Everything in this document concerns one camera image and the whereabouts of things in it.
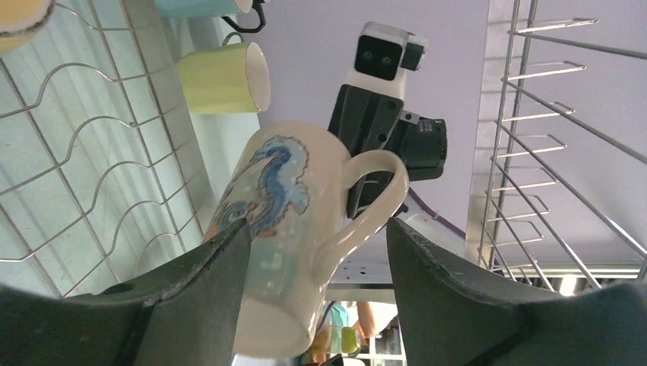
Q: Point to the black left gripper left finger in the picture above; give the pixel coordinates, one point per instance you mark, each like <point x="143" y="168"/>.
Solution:
<point x="184" y="312"/>

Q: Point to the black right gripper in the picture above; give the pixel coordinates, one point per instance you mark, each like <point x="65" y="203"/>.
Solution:
<point x="365" y="120"/>

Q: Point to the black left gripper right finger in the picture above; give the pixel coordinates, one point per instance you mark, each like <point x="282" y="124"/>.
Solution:
<point x="453" y="312"/>

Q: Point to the cream seahorse pattern mug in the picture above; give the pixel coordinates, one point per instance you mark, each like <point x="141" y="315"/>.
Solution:
<point x="309" y="204"/>

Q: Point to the pale yellow faceted mug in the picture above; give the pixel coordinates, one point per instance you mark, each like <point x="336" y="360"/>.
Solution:
<point x="230" y="79"/>

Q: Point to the black mug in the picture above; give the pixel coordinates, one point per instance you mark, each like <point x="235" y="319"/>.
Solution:
<point x="251" y="23"/>

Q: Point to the light blue faceted mug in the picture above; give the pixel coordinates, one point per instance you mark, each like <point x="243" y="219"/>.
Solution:
<point x="202" y="8"/>

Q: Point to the orange yellow mug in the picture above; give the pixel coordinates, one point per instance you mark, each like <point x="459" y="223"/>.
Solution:
<point x="21" y="20"/>

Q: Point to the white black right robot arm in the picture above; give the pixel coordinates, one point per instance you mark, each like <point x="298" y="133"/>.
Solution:
<point x="430" y="224"/>

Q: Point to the person in background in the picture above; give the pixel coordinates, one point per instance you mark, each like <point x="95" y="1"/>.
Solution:
<point x="369" y="318"/>

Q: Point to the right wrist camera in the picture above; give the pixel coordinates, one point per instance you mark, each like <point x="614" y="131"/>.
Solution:
<point x="383" y="55"/>

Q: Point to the metal wire dish rack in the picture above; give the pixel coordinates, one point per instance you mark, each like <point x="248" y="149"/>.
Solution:
<point x="105" y="173"/>

